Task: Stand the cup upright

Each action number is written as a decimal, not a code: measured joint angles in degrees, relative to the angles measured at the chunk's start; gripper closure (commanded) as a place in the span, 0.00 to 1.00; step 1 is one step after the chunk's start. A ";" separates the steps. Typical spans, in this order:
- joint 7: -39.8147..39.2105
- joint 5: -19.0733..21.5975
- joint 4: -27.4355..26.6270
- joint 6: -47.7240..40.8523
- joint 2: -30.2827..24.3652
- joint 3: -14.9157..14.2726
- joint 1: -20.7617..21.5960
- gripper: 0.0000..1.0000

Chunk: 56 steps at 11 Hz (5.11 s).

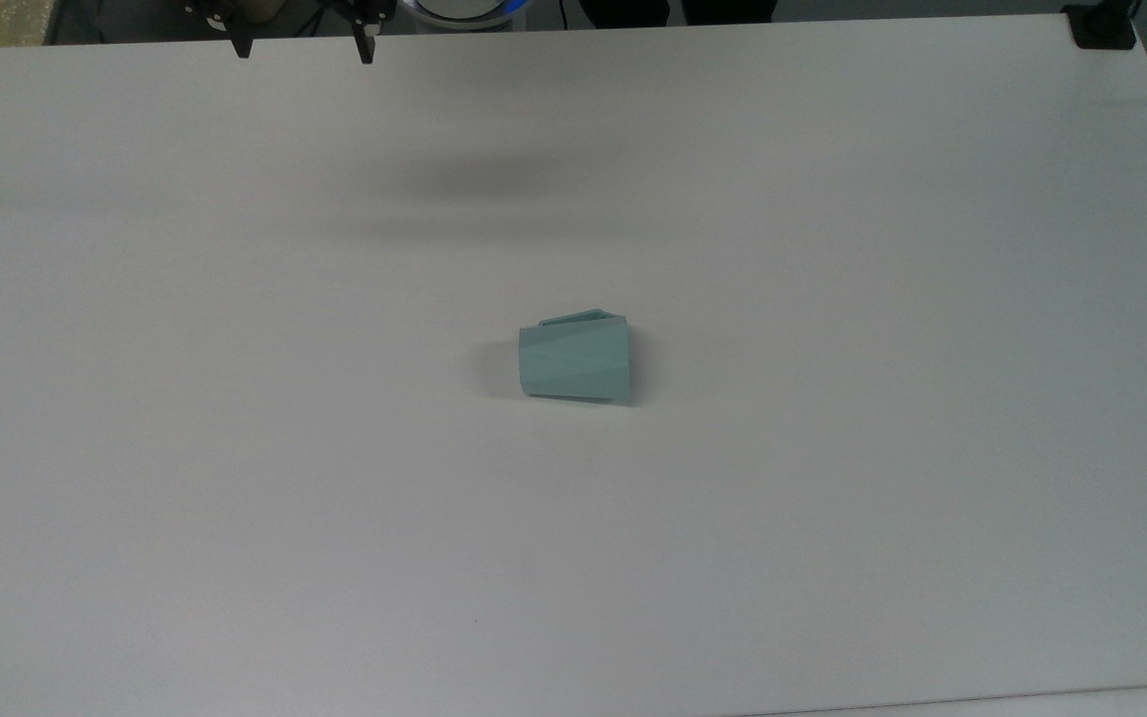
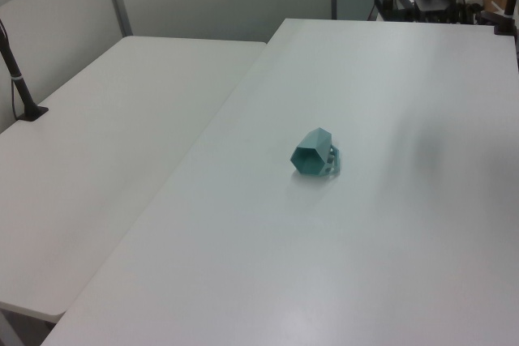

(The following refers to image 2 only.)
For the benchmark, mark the adjoining white table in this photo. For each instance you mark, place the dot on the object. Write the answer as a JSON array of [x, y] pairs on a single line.
[[101, 139]]

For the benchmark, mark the black camera stand with base plate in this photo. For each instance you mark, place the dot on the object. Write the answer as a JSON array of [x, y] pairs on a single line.
[[18, 82]]

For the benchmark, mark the black box device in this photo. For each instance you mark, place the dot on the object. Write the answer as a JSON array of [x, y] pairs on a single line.
[[433, 2]]

